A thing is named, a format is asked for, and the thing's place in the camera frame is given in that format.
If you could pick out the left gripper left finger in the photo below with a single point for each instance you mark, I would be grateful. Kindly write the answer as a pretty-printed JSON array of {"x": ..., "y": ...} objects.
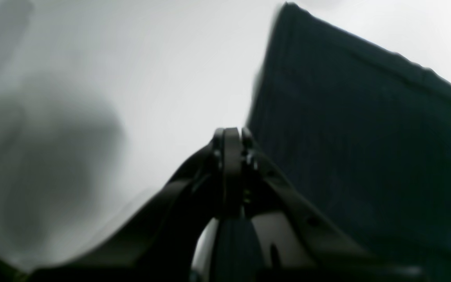
[{"x": 158, "y": 243}]

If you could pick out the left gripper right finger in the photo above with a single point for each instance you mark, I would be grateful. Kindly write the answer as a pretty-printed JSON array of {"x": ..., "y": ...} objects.
[{"x": 299, "y": 243}]

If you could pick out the black T-shirt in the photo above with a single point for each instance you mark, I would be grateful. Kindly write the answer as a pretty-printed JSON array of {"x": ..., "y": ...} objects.
[{"x": 363, "y": 134}]

